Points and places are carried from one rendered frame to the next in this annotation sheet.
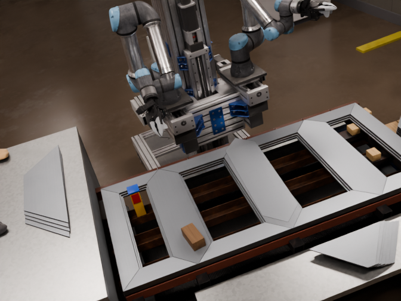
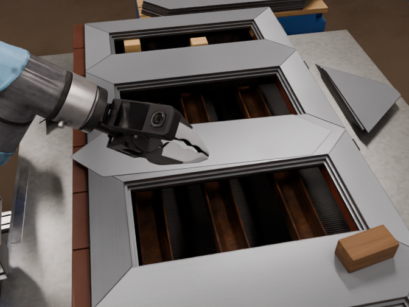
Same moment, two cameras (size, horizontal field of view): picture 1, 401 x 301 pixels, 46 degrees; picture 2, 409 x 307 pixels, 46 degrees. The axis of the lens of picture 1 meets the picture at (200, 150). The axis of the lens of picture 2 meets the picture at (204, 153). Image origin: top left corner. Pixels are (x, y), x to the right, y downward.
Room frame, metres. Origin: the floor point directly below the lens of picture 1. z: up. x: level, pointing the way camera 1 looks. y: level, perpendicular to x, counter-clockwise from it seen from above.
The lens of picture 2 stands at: (1.88, 0.75, 1.76)
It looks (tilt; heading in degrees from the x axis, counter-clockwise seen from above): 43 degrees down; 269
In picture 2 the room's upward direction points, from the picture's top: straight up
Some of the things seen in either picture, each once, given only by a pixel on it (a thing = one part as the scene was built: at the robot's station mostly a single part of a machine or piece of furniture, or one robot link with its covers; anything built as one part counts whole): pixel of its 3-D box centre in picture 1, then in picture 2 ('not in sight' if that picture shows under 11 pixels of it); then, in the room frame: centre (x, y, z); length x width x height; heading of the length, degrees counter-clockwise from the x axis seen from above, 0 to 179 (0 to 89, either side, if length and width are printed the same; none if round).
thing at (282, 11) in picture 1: (285, 6); not in sight; (2.54, -0.64, 1.43); 0.11 x 0.08 x 0.09; 41
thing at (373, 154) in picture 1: (373, 154); (199, 45); (1.88, -0.88, 0.79); 0.06 x 0.05 x 0.04; 10
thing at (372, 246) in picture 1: (367, 248); (364, 92); (1.31, -0.60, 0.77); 0.45 x 0.20 x 0.04; 100
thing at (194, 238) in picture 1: (193, 236); (366, 248); (1.51, 0.12, 0.87); 0.12 x 0.06 x 0.05; 21
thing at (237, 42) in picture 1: (239, 46); not in sight; (2.65, -0.37, 1.20); 0.13 x 0.12 x 0.14; 131
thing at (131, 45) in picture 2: (353, 129); (132, 46); (2.13, -0.87, 0.79); 0.06 x 0.05 x 0.04; 10
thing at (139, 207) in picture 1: (138, 204); not in sight; (1.93, 0.39, 0.78); 0.05 x 0.05 x 0.19; 10
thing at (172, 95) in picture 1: (167, 91); not in sight; (2.51, 0.11, 1.09); 0.15 x 0.15 x 0.10
